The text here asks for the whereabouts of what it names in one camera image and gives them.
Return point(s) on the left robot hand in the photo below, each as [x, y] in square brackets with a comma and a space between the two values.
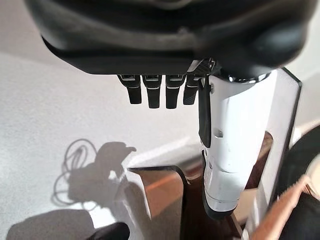
[150, 37]

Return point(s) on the silver left robot leg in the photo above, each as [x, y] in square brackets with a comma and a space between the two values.
[112, 232]

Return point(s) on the tan woven wicker basket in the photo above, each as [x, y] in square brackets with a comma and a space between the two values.
[275, 212]

